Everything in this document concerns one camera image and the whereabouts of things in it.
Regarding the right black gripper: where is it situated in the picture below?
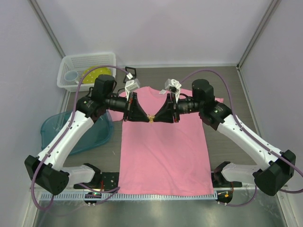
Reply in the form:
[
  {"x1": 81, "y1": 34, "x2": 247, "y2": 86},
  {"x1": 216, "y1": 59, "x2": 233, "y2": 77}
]
[{"x1": 153, "y1": 92, "x2": 203, "y2": 123}]

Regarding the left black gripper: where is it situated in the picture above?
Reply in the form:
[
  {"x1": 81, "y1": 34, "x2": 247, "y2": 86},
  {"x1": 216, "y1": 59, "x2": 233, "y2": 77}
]
[{"x1": 105, "y1": 92, "x2": 150, "y2": 122}]

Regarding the cream flower brooch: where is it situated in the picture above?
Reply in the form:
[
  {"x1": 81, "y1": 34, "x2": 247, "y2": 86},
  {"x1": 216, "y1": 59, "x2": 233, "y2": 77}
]
[{"x1": 147, "y1": 114, "x2": 155, "y2": 123}]

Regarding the pink t-shirt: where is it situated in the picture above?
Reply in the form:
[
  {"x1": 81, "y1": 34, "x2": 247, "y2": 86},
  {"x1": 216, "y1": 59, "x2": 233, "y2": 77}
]
[{"x1": 107, "y1": 86, "x2": 224, "y2": 196}]

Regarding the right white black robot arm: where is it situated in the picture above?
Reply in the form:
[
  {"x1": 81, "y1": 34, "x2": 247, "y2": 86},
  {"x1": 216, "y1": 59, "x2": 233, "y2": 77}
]
[{"x1": 153, "y1": 79, "x2": 296, "y2": 196}]

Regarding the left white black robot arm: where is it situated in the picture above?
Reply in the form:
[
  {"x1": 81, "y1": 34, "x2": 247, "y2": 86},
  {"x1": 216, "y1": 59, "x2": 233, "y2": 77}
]
[{"x1": 25, "y1": 75, "x2": 149, "y2": 195}]

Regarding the black brooch box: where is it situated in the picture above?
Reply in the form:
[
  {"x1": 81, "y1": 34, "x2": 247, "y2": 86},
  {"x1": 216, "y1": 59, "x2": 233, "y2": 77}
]
[{"x1": 123, "y1": 66, "x2": 137, "y2": 84}]

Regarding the teal transparent plastic bin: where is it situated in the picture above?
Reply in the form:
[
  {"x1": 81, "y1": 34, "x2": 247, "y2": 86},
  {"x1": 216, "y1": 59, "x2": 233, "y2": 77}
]
[{"x1": 40, "y1": 111, "x2": 114, "y2": 155}]

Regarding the yellow-green dotted plate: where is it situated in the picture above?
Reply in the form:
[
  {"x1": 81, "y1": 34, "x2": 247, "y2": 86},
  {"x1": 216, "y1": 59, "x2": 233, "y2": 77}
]
[{"x1": 82, "y1": 67, "x2": 112, "y2": 84}]

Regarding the light blue mug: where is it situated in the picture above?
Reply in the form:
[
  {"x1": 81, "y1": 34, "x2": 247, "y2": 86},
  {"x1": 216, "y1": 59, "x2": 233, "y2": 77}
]
[{"x1": 64, "y1": 70, "x2": 79, "y2": 85}]

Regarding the white plastic basket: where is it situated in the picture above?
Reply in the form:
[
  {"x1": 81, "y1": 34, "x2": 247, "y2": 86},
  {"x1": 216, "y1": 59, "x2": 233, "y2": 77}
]
[{"x1": 57, "y1": 52, "x2": 116, "y2": 92}]

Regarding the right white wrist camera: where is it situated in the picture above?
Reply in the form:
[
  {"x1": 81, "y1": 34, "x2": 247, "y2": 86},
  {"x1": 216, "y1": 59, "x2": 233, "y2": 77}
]
[{"x1": 164, "y1": 79, "x2": 182, "y2": 102}]

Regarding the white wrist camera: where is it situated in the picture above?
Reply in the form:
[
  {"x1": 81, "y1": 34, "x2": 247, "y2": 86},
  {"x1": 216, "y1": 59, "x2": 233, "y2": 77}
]
[
  {"x1": 164, "y1": 79, "x2": 182, "y2": 102},
  {"x1": 125, "y1": 79, "x2": 140, "y2": 101}
]

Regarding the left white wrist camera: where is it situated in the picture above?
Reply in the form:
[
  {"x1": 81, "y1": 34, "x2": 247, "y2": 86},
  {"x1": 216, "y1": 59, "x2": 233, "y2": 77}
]
[{"x1": 125, "y1": 79, "x2": 140, "y2": 101}]

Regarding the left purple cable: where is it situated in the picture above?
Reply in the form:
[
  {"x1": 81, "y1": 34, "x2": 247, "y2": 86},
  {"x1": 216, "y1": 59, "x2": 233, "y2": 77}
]
[{"x1": 30, "y1": 64, "x2": 133, "y2": 210}]

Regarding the purple cable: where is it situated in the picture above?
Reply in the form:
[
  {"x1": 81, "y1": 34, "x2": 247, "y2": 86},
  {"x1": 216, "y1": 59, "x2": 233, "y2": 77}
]
[
  {"x1": 177, "y1": 69, "x2": 303, "y2": 209},
  {"x1": 30, "y1": 64, "x2": 133, "y2": 210}
]

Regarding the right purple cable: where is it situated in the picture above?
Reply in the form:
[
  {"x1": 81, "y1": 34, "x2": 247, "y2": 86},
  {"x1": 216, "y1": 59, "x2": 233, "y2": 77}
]
[{"x1": 177, "y1": 69, "x2": 303, "y2": 209}]

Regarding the white slotted cable duct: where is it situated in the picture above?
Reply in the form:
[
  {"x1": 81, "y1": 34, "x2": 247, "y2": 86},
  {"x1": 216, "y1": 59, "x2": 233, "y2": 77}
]
[{"x1": 54, "y1": 191, "x2": 217, "y2": 201}]

